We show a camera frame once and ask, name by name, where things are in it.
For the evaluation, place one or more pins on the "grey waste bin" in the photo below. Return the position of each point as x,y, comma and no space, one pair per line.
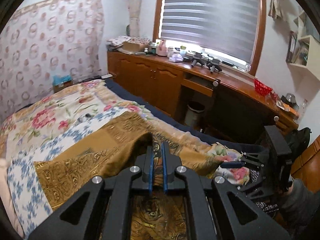
194,111

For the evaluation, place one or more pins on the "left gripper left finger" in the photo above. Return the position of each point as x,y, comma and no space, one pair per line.
102,208

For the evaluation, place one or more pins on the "blue tissue box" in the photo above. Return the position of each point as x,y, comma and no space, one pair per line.
61,82

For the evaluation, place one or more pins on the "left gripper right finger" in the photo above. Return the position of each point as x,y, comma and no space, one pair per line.
214,208

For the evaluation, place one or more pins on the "cardboard box on sideboard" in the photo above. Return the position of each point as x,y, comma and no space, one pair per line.
134,47

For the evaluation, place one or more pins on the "white wall shelf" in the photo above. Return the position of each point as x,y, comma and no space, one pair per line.
303,49

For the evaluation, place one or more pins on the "pink floral bed cover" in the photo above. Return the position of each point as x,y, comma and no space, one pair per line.
33,126

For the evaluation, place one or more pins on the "striped window blind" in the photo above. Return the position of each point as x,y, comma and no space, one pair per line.
227,26

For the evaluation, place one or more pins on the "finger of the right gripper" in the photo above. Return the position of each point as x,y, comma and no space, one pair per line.
232,164

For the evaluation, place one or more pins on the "brown gold patterned garment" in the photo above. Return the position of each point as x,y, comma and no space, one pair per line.
113,148

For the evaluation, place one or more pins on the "blue floral white blanket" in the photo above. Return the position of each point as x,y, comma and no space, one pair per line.
29,201

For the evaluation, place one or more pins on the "long wooden sideboard cabinet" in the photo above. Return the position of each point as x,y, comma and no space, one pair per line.
233,110

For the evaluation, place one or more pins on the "pink jug on sideboard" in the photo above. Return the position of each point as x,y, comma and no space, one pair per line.
161,49

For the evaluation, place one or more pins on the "right hand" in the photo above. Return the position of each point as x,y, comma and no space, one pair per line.
290,189

